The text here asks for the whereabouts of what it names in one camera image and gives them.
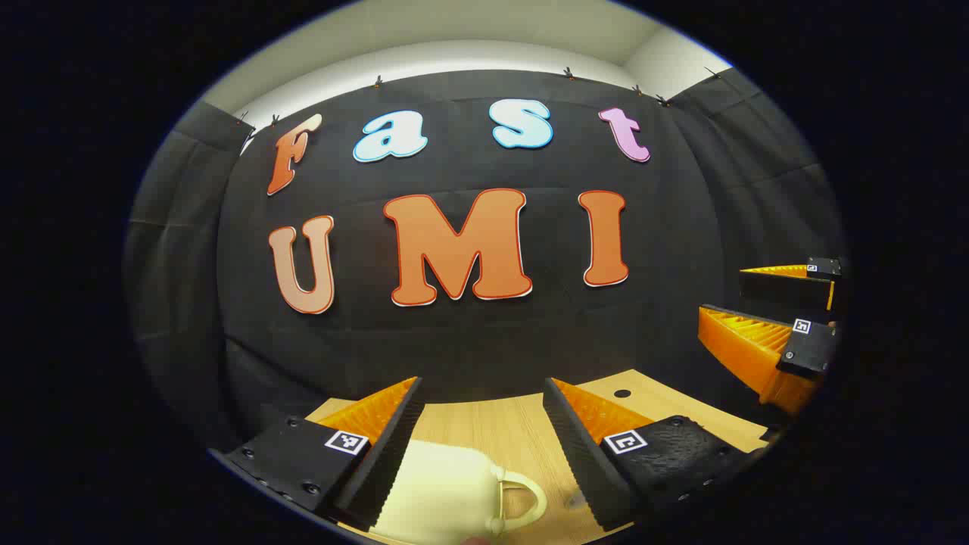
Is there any pale yellow suitcase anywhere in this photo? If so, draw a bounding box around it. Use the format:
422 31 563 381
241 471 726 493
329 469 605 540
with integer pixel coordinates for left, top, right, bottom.
369 439 547 545

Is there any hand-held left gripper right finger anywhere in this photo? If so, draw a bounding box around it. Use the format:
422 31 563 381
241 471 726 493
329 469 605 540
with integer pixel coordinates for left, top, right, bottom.
542 377 762 532

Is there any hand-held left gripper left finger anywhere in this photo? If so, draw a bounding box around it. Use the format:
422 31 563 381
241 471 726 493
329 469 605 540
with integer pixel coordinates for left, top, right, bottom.
208 376 426 532

